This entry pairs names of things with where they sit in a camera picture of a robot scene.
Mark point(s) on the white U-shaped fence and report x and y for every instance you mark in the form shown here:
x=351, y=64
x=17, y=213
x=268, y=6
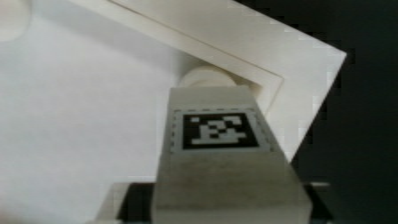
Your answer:
x=273, y=47

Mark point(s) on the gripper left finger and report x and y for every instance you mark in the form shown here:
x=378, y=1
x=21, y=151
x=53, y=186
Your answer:
x=126, y=204

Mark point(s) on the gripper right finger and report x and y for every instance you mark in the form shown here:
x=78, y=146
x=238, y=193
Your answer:
x=321, y=212

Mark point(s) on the white leg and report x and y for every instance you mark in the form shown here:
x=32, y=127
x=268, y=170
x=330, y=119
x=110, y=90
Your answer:
x=225, y=181

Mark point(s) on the white square tabletop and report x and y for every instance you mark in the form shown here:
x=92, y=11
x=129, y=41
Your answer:
x=85, y=76

